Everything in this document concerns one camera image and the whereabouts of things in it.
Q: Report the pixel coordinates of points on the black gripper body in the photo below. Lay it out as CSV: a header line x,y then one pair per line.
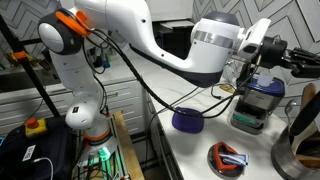
x,y
286,55

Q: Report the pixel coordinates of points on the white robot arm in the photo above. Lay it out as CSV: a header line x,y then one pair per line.
x,y
214,39

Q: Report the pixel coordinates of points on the silver ladle in tin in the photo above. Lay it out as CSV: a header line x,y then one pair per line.
x,y
288,108

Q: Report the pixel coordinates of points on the wooden spoon in tin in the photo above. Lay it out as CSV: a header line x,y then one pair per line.
x,y
308,94

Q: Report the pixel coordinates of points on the white spoon in tin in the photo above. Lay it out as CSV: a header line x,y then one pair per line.
x,y
310,130

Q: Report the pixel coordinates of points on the silver utensil tin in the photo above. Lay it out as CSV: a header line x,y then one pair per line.
x,y
286,163

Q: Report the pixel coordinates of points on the round tin with orange cutter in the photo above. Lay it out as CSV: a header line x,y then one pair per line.
x,y
225,162

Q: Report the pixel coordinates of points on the black and silver coffee maker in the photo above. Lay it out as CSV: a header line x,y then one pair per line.
x,y
257,103

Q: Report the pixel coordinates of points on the wooden spoon on counter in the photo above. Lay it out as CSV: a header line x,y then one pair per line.
x,y
227,88

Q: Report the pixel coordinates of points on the black microwave oven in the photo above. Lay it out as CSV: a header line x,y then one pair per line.
x,y
173,37

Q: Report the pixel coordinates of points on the purple plastic lid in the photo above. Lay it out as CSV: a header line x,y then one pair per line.
x,y
190,121

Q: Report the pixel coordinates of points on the wooden plank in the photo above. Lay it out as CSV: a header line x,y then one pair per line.
x,y
130,158

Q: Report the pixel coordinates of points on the black bag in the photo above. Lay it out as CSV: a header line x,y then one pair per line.
x,y
47,156

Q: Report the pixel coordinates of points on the yellow emergency stop box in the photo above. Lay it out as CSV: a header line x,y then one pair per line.
x,y
35,127

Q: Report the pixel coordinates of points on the black tripod stand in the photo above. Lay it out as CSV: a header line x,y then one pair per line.
x,y
19,53

